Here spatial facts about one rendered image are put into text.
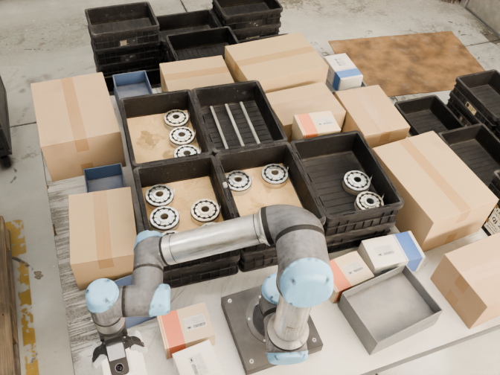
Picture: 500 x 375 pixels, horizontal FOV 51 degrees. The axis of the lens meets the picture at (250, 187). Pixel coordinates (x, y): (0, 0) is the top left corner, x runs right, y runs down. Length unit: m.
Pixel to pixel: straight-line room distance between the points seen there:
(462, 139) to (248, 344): 1.87
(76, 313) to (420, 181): 1.32
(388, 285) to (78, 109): 1.38
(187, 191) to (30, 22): 2.93
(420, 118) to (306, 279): 2.36
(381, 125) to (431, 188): 0.41
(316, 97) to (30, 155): 1.84
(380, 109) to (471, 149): 0.87
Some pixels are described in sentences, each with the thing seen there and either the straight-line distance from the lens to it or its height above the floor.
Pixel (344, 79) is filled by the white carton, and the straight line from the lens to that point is 2.63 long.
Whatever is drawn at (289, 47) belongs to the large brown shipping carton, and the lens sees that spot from 2.60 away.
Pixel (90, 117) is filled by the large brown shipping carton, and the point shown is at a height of 0.90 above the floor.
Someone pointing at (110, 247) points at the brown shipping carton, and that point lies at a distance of 1.81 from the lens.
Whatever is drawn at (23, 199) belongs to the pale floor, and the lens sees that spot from 3.20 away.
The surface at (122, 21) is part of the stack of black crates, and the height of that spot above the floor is 0.49.
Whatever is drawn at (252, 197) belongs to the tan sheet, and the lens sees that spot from 1.95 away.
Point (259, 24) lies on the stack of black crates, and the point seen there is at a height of 0.50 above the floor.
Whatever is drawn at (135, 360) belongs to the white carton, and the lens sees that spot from 1.67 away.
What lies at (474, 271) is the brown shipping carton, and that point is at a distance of 1.93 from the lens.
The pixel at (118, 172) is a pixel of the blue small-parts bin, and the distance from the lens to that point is 2.21.
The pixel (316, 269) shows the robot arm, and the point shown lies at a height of 1.38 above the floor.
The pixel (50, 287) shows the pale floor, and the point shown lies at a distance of 2.81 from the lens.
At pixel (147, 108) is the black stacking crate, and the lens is 2.26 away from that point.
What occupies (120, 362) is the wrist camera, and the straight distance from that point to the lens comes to 1.41.
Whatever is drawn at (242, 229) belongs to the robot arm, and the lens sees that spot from 1.25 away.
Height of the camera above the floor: 2.32
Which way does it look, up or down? 48 degrees down
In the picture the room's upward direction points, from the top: 5 degrees clockwise
